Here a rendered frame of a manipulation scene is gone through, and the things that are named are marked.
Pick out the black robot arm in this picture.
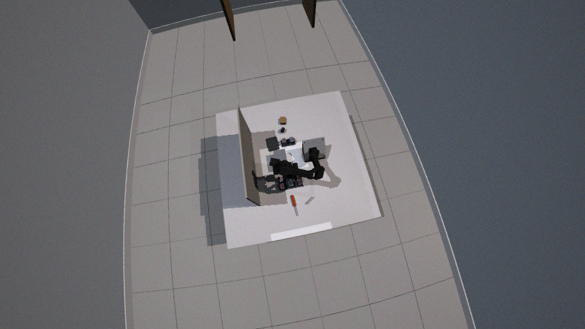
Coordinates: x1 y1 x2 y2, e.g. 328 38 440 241
270 147 325 180

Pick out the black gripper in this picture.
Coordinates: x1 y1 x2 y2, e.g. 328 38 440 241
272 163 298 175

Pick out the grey flat panel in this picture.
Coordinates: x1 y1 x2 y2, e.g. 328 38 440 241
236 105 261 206

